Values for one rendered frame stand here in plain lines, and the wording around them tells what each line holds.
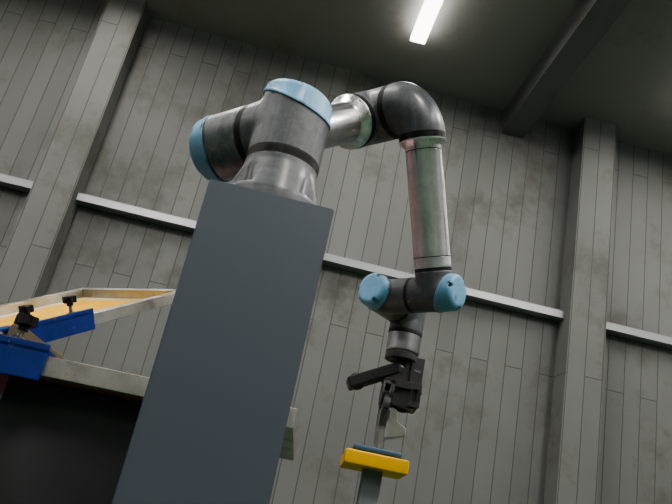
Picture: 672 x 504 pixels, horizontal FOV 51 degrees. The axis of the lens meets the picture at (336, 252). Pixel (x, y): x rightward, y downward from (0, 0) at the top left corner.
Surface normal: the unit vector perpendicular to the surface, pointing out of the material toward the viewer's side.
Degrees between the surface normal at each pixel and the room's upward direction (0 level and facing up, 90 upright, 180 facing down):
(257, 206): 90
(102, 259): 90
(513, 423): 90
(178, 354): 90
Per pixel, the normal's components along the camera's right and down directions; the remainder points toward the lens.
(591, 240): 0.15, -0.35
